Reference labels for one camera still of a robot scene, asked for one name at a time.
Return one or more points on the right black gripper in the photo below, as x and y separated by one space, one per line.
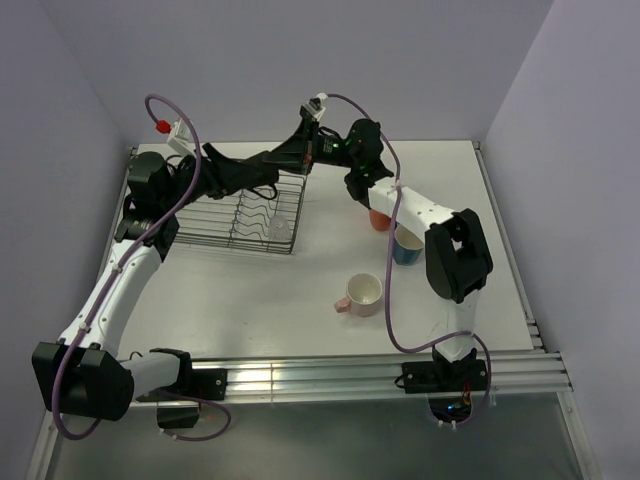
299 150

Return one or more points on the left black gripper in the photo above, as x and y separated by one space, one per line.
216 172

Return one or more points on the dark wire dish rack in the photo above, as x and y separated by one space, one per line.
241 221

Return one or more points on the clear glass cup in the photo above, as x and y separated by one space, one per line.
279 229

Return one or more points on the orange mug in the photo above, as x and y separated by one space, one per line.
379 221

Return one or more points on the pink mug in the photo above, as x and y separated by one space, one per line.
363 296

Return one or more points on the dark grey mug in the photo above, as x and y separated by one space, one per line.
263 186

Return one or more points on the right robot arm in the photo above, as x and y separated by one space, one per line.
458 260

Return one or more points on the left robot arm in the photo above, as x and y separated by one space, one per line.
80 374

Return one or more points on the blue mug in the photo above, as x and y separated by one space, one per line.
407 247

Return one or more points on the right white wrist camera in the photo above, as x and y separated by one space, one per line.
314 108

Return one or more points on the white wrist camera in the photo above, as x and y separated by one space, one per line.
178 136
314 108

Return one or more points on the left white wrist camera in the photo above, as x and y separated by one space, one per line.
178 136

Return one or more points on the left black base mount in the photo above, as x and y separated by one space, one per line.
209 384

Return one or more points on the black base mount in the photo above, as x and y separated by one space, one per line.
209 384
420 377

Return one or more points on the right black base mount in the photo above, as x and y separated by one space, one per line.
420 377

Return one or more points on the aluminium rail frame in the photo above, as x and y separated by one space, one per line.
372 378

